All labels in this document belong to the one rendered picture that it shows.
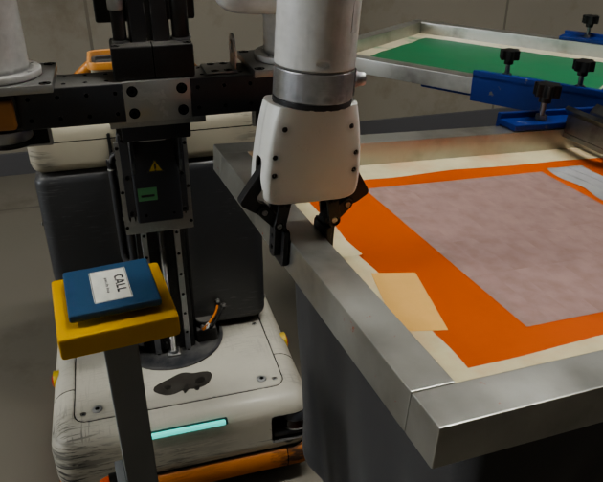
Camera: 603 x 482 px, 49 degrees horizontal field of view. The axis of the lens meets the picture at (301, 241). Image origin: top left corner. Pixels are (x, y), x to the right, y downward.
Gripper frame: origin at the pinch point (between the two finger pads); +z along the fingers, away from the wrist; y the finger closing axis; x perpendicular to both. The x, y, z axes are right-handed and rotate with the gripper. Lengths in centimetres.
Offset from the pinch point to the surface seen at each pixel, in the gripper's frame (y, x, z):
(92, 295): 20.7, -9.9, 9.3
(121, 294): 17.7, -9.0, 9.1
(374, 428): -8.4, 6.2, 22.8
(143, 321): 15.9, -5.3, 10.7
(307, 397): -9.9, -16.1, 36.9
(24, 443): 38, -97, 108
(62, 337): 24.3, -5.6, 11.2
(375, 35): -71, -121, 2
